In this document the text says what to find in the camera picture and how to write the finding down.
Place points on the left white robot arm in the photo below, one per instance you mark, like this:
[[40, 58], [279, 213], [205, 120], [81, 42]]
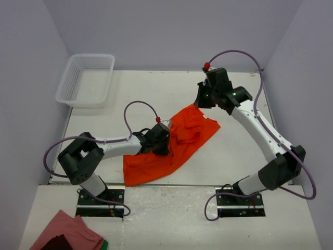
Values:
[[80, 158]]

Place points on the pink folded t shirt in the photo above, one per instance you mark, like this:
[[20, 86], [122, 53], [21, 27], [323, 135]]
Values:
[[73, 229]]

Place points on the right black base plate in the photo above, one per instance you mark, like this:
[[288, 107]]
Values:
[[235, 207]]

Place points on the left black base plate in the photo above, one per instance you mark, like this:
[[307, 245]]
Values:
[[89, 207]]

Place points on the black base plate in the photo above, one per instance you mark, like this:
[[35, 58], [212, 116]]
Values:
[[89, 207], [235, 207]]

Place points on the white plastic basket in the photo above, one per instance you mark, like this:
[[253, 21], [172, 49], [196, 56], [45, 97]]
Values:
[[86, 81]]

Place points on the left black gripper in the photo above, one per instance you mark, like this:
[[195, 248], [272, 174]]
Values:
[[164, 151]]

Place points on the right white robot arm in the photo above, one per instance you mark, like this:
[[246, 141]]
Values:
[[283, 159]]

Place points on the green folded t shirt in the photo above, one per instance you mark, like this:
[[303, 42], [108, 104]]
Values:
[[104, 245]]

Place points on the orange t shirt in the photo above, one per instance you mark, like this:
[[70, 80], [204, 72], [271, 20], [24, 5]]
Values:
[[190, 130]]

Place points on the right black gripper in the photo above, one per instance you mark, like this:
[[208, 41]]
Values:
[[199, 102]]

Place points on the dark maroon folded t shirt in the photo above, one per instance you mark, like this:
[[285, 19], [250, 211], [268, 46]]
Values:
[[57, 243]]

